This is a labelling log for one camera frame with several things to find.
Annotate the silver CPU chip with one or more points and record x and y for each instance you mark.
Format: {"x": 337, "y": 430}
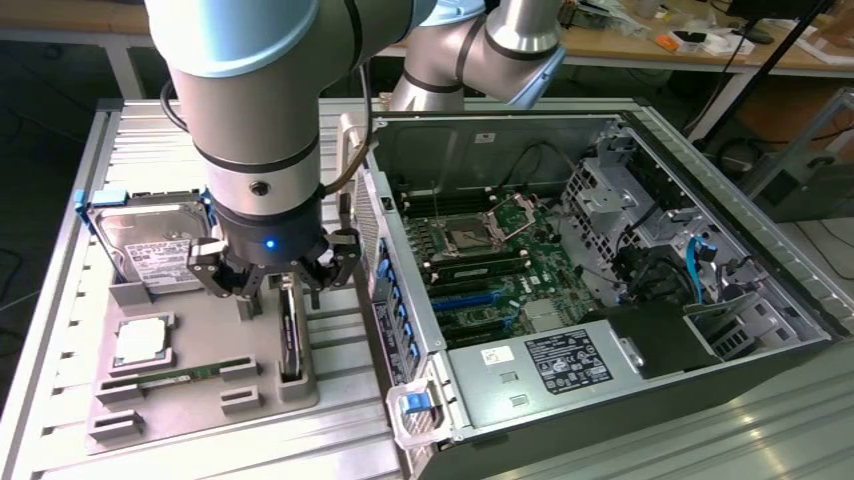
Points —
{"x": 141, "y": 340}

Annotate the silver disk bay cage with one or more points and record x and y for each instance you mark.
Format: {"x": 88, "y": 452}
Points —
{"x": 600, "y": 200}

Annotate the thin locking lever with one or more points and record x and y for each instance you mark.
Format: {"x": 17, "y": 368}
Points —
{"x": 436, "y": 200}

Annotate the hard disk in blue carrier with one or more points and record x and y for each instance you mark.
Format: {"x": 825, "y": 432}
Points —
{"x": 160, "y": 265}

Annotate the blue slot retainer clip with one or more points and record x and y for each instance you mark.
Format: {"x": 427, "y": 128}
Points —
{"x": 411, "y": 336}
{"x": 396, "y": 296}
{"x": 418, "y": 356}
{"x": 383, "y": 265}
{"x": 404, "y": 316}

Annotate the black installed RAM stick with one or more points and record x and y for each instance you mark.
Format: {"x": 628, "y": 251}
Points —
{"x": 476, "y": 270}

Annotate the CPU socket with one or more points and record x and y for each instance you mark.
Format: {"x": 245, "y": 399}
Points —
{"x": 467, "y": 235}

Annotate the silver chipset heatsink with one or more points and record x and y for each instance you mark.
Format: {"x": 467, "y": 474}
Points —
{"x": 546, "y": 316}

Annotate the graphics card with black fan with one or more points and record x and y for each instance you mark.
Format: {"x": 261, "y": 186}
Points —
{"x": 291, "y": 330}

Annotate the green motherboard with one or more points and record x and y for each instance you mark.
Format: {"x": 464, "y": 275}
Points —
{"x": 540, "y": 260}

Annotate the gray parts rack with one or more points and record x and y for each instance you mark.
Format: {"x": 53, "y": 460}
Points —
{"x": 200, "y": 425}

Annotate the white and black desk object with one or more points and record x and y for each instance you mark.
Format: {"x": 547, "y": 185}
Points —
{"x": 727, "y": 45}

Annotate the silver power supply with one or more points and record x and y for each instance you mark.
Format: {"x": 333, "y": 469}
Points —
{"x": 494, "y": 400}

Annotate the black tripod pole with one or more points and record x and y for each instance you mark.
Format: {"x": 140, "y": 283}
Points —
{"x": 736, "y": 90}

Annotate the blue case latch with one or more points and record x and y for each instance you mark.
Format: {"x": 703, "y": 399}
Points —
{"x": 414, "y": 404}

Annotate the gray disk bay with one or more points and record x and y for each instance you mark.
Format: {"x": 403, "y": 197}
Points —
{"x": 734, "y": 340}

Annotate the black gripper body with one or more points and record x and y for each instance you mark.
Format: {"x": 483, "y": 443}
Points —
{"x": 267, "y": 235}

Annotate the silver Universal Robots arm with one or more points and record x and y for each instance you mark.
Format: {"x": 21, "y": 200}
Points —
{"x": 247, "y": 125}

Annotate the black expansion slot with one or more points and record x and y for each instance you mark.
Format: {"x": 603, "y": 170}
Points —
{"x": 474, "y": 331}

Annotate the blue expansion slot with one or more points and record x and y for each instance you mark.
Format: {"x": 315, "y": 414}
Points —
{"x": 467, "y": 300}

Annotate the open black PC case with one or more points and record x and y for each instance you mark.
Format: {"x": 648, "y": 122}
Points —
{"x": 667, "y": 425}

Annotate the green RAM stick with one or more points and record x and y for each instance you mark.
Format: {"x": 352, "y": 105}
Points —
{"x": 180, "y": 374}

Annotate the metal socket cover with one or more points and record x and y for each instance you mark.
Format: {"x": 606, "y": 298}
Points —
{"x": 494, "y": 214}

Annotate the black monitor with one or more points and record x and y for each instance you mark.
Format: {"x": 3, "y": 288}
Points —
{"x": 767, "y": 7}

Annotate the black plastic shroud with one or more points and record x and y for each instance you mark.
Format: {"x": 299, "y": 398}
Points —
{"x": 654, "y": 345}

